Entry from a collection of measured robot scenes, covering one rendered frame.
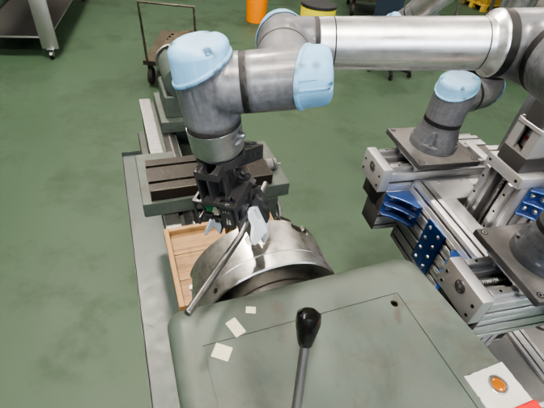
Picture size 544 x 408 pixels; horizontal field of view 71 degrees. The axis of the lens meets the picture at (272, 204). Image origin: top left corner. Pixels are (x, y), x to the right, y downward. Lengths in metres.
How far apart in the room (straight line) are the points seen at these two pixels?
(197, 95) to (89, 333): 1.82
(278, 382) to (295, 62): 0.43
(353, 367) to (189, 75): 0.46
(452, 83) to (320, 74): 0.83
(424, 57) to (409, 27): 0.05
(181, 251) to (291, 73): 0.85
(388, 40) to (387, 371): 0.48
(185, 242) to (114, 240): 1.33
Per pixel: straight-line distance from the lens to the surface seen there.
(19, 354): 2.23
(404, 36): 0.61
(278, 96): 0.46
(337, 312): 0.67
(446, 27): 0.64
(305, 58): 0.47
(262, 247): 0.75
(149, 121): 1.90
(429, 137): 1.31
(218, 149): 0.51
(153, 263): 1.65
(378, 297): 0.71
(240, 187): 0.58
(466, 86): 1.26
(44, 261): 2.55
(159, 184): 1.33
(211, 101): 0.47
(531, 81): 0.65
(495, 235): 1.10
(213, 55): 0.45
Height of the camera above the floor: 1.79
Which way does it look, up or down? 41 degrees down
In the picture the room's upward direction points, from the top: 7 degrees clockwise
